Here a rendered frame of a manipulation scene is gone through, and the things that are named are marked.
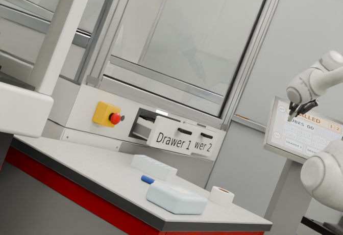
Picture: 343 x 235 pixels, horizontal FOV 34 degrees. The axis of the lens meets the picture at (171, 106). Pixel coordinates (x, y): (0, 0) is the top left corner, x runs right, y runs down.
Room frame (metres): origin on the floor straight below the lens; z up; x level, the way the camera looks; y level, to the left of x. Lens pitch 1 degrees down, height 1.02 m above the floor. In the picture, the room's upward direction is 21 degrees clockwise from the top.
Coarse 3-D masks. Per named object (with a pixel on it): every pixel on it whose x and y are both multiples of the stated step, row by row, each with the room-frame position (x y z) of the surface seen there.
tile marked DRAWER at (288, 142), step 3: (285, 138) 2.69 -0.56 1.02; (288, 138) 2.70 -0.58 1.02; (285, 141) 2.68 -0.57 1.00; (288, 141) 2.69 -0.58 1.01; (291, 141) 2.69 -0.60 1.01; (294, 141) 2.70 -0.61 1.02; (285, 144) 2.67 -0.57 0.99; (288, 144) 2.68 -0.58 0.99; (291, 144) 2.68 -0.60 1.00; (294, 144) 2.68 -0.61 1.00; (297, 144) 2.69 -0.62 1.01; (300, 144) 2.69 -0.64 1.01; (303, 144) 2.70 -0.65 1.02; (291, 147) 2.67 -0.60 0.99; (294, 147) 2.67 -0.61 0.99; (297, 147) 2.68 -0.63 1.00; (300, 147) 2.68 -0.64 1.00; (300, 150) 2.67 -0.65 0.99
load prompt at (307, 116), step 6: (288, 108) 2.81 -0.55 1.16; (300, 114) 2.81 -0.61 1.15; (306, 114) 2.82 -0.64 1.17; (306, 120) 2.80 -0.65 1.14; (312, 120) 2.81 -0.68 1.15; (318, 120) 2.82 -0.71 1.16; (324, 120) 2.83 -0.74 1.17; (324, 126) 2.81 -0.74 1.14; (330, 126) 2.82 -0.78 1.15; (336, 126) 2.83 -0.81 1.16; (336, 132) 2.81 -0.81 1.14
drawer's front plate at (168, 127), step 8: (160, 120) 1.97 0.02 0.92; (168, 120) 2.01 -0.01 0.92; (152, 128) 1.97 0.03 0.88; (160, 128) 1.98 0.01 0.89; (168, 128) 2.03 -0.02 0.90; (176, 128) 2.07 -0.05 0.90; (184, 128) 2.11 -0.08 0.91; (192, 128) 2.16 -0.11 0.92; (152, 136) 1.97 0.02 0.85; (160, 136) 2.00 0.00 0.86; (168, 136) 2.04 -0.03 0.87; (176, 136) 2.08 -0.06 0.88; (184, 136) 2.13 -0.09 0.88; (192, 136) 2.17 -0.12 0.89; (152, 144) 1.97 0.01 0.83; (160, 144) 2.02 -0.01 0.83; (176, 144) 2.10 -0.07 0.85; (184, 144) 2.15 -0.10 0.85; (192, 144) 2.19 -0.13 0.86; (184, 152) 2.16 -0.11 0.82
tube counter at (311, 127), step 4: (308, 124) 2.78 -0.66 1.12; (308, 128) 2.77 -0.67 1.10; (312, 128) 2.78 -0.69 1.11; (316, 128) 2.78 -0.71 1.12; (320, 128) 2.79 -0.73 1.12; (316, 132) 2.77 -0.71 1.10; (320, 132) 2.78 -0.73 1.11; (324, 132) 2.78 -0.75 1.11; (328, 132) 2.79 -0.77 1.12; (324, 136) 2.77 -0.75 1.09; (328, 136) 2.77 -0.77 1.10; (332, 136) 2.78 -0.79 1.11; (336, 136) 2.79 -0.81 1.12; (340, 136) 2.80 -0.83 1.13
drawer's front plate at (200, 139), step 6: (204, 132) 2.40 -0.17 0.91; (210, 132) 2.45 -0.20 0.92; (198, 138) 2.38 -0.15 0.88; (204, 138) 2.42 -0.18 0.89; (216, 138) 2.51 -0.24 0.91; (198, 144) 2.39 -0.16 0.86; (204, 144) 2.44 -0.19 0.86; (210, 144) 2.48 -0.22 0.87; (192, 150) 2.37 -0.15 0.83; (198, 150) 2.41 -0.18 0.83; (204, 150) 2.45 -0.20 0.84; (210, 150) 2.50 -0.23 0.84
